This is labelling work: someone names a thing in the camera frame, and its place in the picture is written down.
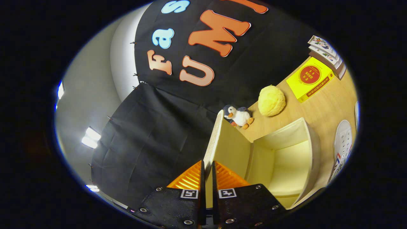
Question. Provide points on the yellow round plush toy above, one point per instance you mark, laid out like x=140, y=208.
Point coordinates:
x=271, y=101

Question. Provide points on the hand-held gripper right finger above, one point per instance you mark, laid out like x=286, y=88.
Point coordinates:
x=244, y=206

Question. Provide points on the penguin plush toy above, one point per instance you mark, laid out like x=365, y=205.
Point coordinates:
x=240, y=117

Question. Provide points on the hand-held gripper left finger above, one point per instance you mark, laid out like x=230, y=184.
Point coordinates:
x=171, y=206

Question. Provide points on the white canvas shoe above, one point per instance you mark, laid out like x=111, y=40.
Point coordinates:
x=343, y=143
x=357, y=116

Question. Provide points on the beige fabric storage box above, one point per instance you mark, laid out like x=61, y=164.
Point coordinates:
x=286, y=162

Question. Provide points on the ceiling light panel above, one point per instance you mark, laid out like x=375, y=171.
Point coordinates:
x=92, y=187
x=60, y=90
x=91, y=137

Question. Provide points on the illustrated white book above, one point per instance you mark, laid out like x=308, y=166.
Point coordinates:
x=321, y=44
x=332, y=58

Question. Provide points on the yellow book with red circle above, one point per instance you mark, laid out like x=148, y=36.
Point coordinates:
x=308, y=79

